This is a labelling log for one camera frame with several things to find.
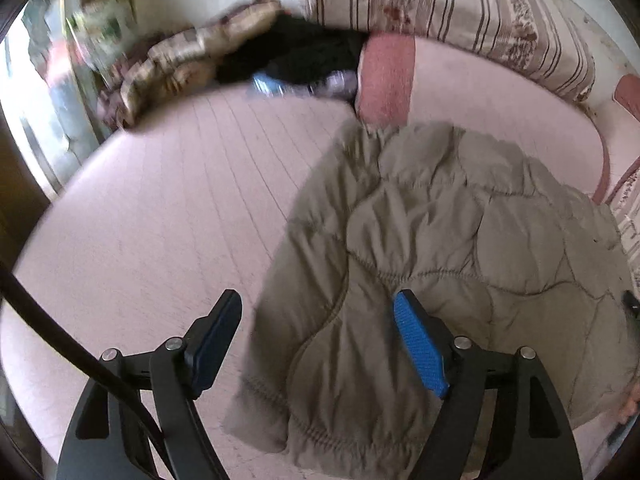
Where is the pink maroon corner cushion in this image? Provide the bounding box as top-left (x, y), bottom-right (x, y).
top-left (591, 74), bottom-right (639, 204)

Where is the blue plastic bag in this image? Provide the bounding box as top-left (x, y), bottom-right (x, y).
top-left (252, 70), bottom-right (358, 101)

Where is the right hand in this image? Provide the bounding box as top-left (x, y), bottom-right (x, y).
top-left (617, 382), bottom-right (640, 425)

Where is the floral cushion by window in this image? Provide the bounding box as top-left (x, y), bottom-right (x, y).
top-left (67, 0), bottom-right (139, 73)

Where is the pink maroon bolster cushion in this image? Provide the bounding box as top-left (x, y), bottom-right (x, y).
top-left (356, 34), bottom-right (608, 204)

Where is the striped floral side cushion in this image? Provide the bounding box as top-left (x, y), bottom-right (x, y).
top-left (610, 170), bottom-right (640, 296)

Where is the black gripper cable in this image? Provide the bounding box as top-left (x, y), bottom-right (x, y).
top-left (0, 259), bottom-right (172, 476)

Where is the black clothing pile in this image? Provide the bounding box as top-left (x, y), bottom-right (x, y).
top-left (216, 13), bottom-right (369, 84)

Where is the olive quilted hooded jacket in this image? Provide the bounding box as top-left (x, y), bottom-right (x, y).
top-left (224, 122), bottom-right (639, 479)

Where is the striped floral pillow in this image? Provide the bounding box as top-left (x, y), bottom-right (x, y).
top-left (300, 0), bottom-right (596, 103)

